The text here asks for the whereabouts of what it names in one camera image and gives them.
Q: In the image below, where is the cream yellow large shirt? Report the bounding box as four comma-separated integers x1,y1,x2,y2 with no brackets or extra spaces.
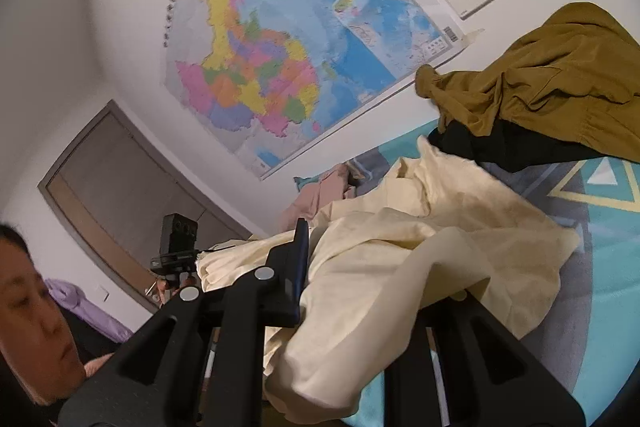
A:
194,134,584,425

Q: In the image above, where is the person's left hand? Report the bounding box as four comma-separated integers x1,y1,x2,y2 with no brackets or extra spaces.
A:
156,275,198,307

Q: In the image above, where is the purple cloth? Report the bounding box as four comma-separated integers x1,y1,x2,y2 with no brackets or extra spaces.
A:
44,279,132,343

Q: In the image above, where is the grey framed door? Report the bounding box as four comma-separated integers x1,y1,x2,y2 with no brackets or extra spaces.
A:
38,102,250,312

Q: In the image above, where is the teal grey patterned bedsheet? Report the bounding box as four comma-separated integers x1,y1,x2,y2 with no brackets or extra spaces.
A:
292,118,640,427

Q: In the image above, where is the person's head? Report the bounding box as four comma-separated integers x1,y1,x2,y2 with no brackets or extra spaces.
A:
0,225,86,405

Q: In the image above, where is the pink folded garment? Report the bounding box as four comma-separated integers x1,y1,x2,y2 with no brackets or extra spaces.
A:
278,164,356,232

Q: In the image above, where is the olive green jacket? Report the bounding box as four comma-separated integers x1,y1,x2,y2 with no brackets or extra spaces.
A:
416,2,639,172

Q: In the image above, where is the colourful wall map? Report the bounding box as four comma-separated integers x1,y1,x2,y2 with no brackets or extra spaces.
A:
165,0,464,179

